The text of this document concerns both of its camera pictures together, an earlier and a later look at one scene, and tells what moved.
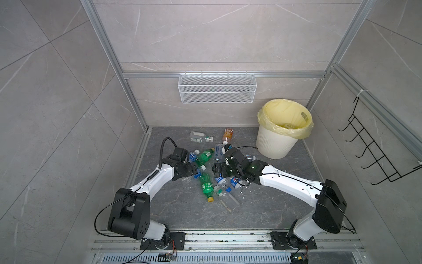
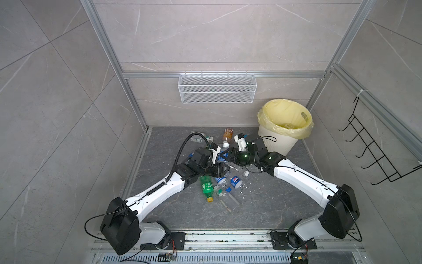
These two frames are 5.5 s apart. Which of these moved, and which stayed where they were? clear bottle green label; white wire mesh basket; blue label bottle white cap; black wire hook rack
Moved: blue label bottle white cap
Stayed: black wire hook rack; white wire mesh basket; clear bottle green label
